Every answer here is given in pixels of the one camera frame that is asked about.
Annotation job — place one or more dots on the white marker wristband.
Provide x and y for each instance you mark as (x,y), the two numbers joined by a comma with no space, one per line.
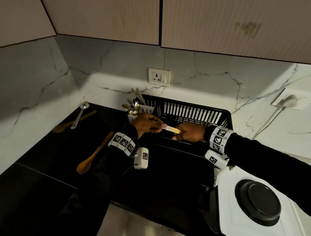
(220,139)
(122,143)

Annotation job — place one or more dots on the short wooden spoon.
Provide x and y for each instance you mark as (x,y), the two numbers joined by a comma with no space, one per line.
(73,122)

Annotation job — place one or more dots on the black round lid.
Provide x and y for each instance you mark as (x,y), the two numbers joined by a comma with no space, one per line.
(258,199)

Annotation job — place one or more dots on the steel spoon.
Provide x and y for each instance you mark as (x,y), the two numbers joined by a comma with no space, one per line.
(136,104)
(125,106)
(133,111)

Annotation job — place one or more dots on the white wall socket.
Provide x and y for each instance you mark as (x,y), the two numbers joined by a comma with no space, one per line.
(159,76)

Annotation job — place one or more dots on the white cutlery holder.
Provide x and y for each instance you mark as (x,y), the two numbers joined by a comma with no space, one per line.
(147,109)

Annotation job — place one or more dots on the long wooden spoon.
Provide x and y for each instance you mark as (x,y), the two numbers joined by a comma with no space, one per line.
(93,155)

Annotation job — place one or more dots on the person's left hand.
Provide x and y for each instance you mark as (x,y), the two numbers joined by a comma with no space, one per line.
(143,124)

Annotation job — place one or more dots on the beige cabinet door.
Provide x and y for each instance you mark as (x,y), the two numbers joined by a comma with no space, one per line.
(238,26)
(21,19)
(104,19)

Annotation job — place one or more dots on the person's right forearm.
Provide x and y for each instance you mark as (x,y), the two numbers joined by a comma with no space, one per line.
(262,150)

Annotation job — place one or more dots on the person's left forearm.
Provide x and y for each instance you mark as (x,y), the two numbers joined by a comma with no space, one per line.
(97,184)

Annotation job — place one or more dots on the person's right hand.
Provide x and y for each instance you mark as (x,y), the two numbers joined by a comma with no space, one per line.
(193,133)

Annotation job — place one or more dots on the white appliance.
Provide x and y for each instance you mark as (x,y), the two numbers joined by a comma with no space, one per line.
(243,218)

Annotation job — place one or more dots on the person's left fingers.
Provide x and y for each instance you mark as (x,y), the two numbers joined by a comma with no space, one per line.
(155,124)

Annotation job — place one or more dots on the white socket with plug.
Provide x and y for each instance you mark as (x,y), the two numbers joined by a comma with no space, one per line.
(289,100)

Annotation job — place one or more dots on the wooden chopsticks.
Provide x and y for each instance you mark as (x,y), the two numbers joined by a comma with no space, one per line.
(172,129)

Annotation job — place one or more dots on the person's right fingers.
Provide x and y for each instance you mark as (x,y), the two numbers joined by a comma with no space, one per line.
(179,135)

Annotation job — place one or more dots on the steel fork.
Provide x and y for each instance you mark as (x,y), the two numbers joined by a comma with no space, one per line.
(129,101)

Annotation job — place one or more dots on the steel flat utensil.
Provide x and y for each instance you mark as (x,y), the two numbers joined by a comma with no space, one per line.
(137,93)

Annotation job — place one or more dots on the black dish drainer basket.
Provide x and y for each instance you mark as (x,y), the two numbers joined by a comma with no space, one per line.
(170,170)

